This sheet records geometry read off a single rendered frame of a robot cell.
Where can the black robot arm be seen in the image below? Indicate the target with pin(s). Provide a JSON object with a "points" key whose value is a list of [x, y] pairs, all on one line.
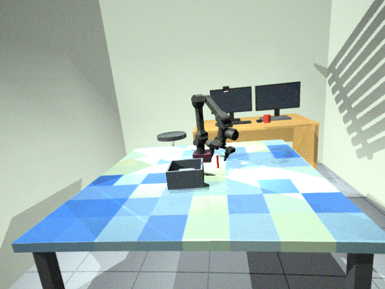
{"points": [[221, 117]]}

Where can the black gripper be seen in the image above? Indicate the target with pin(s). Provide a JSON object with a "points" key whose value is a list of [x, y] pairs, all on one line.
{"points": [[228, 150]]}

